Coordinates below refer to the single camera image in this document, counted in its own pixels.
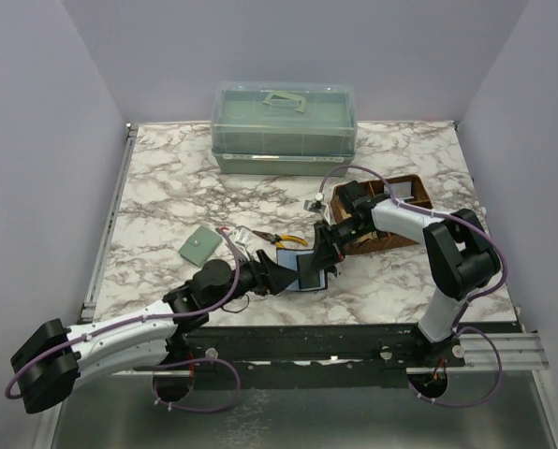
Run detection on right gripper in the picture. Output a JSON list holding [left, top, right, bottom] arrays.
[[306, 218, 371, 275]]

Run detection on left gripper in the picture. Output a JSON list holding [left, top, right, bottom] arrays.
[[207, 250, 300, 312]]

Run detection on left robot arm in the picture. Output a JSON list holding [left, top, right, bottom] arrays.
[[5, 250, 299, 414]]

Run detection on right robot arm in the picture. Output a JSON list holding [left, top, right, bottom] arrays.
[[300, 181, 507, 367]]

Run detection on silver card in tray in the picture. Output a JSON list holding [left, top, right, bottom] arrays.
[[391, 181, 414, 201]]

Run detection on yellow black pliers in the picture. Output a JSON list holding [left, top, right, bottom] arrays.
[[252, 230, 308, 249]]

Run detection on green snap wallet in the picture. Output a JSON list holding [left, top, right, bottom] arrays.
[[178, 226, 222, 268]]

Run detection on brown wicker tray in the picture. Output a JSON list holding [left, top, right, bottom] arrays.
[[330, 175, 433, 255]]

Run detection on green plastic storage box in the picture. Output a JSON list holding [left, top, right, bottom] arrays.
[[211, 81, 358, 177]]

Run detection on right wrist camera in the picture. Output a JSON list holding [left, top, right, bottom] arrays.
[[303, 192, 330, 223]]

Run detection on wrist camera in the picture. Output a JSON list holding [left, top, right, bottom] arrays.
[[229, 225, 252, 260], [303, 192, 330, 223]]

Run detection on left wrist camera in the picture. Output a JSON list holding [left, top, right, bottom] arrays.
[[229, 225, 252, 260]]

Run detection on black mounting rail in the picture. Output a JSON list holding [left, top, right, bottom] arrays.
[[163, 324, 464, 389]]

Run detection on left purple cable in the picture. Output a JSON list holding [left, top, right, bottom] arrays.
[[5, 226, 252, 413]]

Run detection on purple cable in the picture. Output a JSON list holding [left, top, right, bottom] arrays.
[[5, 226, 252, 413], [316, 166, 509, 408]]

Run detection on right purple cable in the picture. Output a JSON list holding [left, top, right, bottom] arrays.
[[316, 166, 509, 408]]

